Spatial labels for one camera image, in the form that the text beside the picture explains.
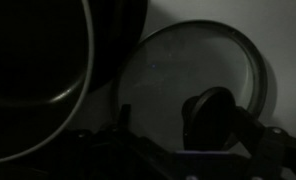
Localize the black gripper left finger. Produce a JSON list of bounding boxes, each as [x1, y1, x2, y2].
[[74, 105, 175, 180]]

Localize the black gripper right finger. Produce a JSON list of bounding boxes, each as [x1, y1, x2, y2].
[[234, 107, 296, 180]]

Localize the glass pot lid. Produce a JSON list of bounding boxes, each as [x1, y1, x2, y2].
[[111, 20, 267, 151]]

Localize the small dark saucepan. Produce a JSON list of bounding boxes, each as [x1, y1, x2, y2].
[[0, 0, 149, 163]]

